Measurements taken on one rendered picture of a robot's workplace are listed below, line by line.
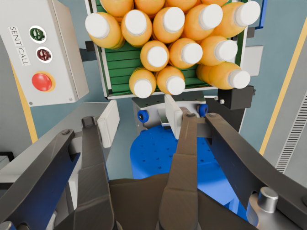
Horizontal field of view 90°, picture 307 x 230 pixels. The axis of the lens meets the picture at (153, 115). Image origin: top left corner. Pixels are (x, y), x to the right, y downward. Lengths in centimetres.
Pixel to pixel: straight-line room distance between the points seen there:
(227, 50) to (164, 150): 26
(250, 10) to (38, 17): 39
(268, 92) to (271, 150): 74
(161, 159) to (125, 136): 130
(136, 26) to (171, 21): 7
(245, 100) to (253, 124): 146
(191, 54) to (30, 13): 30
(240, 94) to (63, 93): 47
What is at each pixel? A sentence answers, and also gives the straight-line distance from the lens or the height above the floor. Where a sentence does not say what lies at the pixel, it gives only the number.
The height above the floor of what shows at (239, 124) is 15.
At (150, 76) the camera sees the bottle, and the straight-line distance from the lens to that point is 37.
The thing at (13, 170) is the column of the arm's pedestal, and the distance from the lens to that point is 82.
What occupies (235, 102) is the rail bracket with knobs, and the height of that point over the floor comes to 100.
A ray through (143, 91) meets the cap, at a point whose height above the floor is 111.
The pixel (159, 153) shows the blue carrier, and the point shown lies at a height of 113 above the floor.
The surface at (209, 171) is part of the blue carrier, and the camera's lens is 34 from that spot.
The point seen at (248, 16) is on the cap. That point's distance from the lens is 39.
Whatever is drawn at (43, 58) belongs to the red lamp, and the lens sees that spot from 37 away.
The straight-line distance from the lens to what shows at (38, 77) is 38.
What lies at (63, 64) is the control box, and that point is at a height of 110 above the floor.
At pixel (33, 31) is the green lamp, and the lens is 38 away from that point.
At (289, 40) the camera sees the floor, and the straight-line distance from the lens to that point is 196.
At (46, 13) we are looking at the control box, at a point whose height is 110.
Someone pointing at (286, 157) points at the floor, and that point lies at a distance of 253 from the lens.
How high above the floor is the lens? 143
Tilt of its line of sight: 68 degrees down
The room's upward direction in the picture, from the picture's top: 169 degrees clockwise
